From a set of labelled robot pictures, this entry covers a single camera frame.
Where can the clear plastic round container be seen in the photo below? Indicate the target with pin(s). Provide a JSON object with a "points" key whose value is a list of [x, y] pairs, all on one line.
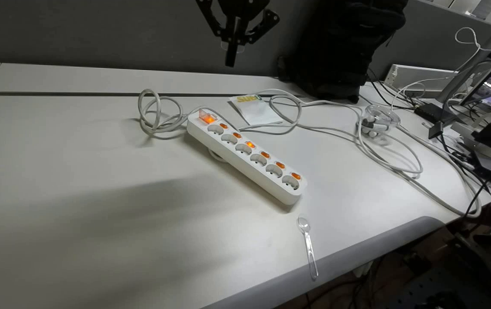
{"points": [[378, 118]]}

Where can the white power strip orange switches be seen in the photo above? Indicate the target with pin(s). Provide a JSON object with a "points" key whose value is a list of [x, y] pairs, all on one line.
{"points": [[249, 156]]}

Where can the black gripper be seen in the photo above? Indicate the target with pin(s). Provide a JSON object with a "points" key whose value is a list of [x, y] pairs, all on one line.
{"points": [[245, 6]]}

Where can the clear plastic spoon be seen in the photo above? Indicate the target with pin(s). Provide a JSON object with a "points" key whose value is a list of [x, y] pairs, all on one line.
{"points": [[309, 249]]}

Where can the white sachet yellow print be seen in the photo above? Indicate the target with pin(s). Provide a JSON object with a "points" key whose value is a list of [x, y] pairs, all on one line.
{"points": [[256, 110]]}

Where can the white flat box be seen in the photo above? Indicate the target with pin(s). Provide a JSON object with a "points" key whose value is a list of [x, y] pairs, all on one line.
{"points": [[417, 77]]}

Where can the black backpack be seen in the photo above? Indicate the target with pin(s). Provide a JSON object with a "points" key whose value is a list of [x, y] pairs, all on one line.
{"points": [[340, 47]]}

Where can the monitor on silver stand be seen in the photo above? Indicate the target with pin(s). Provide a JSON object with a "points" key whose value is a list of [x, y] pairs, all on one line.
{"points": [[486, 64]]}

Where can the small black box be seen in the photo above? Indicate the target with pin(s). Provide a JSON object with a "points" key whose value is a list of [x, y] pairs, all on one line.
{"points": [[431, 112]]}

